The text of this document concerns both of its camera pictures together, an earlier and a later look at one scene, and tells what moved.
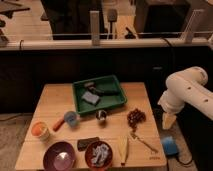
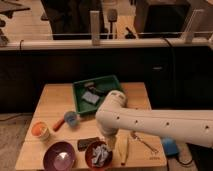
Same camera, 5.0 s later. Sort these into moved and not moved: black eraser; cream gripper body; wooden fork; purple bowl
Moved: cream gripper body
Not moved: purple bowl; black eraser; wooden fork
